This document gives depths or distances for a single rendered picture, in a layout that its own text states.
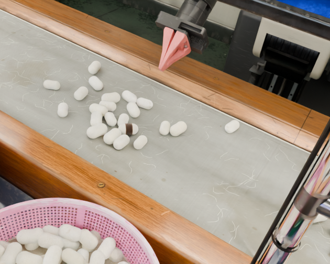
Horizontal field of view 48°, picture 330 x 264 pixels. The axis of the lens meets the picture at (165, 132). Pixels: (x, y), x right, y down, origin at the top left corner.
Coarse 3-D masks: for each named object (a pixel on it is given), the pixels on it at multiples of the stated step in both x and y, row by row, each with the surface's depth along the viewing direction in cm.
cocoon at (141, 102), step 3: (138, 99) 73; (141, 99) 73; (144, 99) 73; (138, 102) 73; (141, 102) 73; (144, 102) 72; (147, 102) 72; (150, 102) 73; (138, 105) 73; (141, 105) 73; (144, 105) 73; (147, 105) 72; (150, 105) 73; (147, 108) 73
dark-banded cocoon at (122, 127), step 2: (122, 124) 66; (124, 124) 66; (132, 124) 66; (134, 124) 66; (120, 126) 66; (122, 126) 65; (124, 126) 65; (134, 126) 66; (136, 126) 66; (118, 128) 66; (120, 128) 65; (122, 128) 65; (124, 128) 65; (134, 128) 66; (136, 128) 66; (120, 130) 65; (122, 130) 65; (124, 130) 65; (134, 130) 66; (136, 130) 66; (122, 132) 65; (124, 132) 65; (134, 132) 66; (136, 132) 66; (122, 134) 66; (124, 134) 66; (134, 134) 67
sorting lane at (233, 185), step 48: (0, 48) 83; (48, 48) 86; (0, 96) 70; (48, 96) 72; (96, 96) 74; (144, 96) 77; (96, 144) 64; (192, 144) 68; (240, 144) 70; (288, 144) 72; (144, 192) 57; (192, 192) 59; (240, 192) 60; (288, 192) 62; (240, 240) 53
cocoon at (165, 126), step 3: (162, 123) 68; (165, 123) 68; (168, 123) 68; (162, 126) 68; (165, 126) 67; (168, 126) 68; (159, 129) 68; (162, 129) 67; (165, 129) 67; (168, 129) 68; (162, 132) 67; (165, 132) 67; (168, 132) 68
